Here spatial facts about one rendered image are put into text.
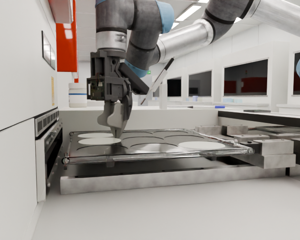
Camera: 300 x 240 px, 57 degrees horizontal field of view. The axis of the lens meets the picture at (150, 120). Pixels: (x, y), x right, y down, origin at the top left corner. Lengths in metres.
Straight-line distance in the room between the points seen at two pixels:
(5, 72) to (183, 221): 0.31
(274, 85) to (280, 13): 4.42
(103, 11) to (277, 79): 4.93
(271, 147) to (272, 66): 4.80
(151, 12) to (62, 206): 0.47
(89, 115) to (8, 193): 0.62
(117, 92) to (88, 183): 0.23
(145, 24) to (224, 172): 0.40
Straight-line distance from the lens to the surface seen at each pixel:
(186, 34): 0.93
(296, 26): 1.07
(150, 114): 0.90
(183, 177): 0.60
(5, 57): 0.29
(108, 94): 0.65
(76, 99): 1.10
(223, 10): 1.02
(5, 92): 0.28
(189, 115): 0.95
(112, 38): 0.67
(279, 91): 5.50
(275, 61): 5.46
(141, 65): 0.79
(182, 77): 9.34
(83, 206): 0.50
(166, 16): 0.73
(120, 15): 0.69
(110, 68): 0.68
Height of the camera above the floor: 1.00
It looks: 5 degrees down
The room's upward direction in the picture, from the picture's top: straight up
